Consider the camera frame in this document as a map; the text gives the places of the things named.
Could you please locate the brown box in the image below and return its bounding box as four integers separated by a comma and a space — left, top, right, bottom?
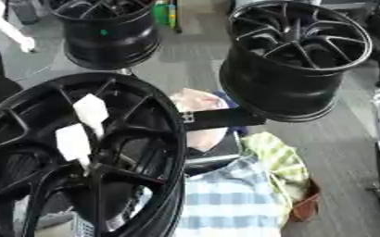
288, 178, 323, 223

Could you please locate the black wheel with thin spokes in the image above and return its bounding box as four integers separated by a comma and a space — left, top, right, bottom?
217, 0, 375, 123

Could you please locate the white curved object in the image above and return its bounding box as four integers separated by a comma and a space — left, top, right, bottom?
0, 0, 40, 54

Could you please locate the blue white checked cloth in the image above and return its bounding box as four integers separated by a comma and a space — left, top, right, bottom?
171, 155, 287, 237

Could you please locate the black flat support bar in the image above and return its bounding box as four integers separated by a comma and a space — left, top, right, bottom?
180, 106, 268, 131

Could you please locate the black wheel with green sticker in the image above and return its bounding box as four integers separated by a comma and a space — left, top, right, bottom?
47, 0, 163, 71

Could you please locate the white pin with square head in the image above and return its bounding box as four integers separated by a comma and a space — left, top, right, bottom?
54, 122, 93, 178

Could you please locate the large black spoked wheel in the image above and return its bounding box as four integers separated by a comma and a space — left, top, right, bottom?
0, 71, 189, 237

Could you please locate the green white checked cloth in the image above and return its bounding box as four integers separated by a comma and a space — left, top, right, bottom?
240, 131, 312, 218

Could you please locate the pale pink bag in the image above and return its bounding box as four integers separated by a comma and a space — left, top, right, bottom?
167, 87, 233, 153

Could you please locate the green bottle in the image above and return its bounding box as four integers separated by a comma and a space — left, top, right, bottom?
152, 0, 179, 31

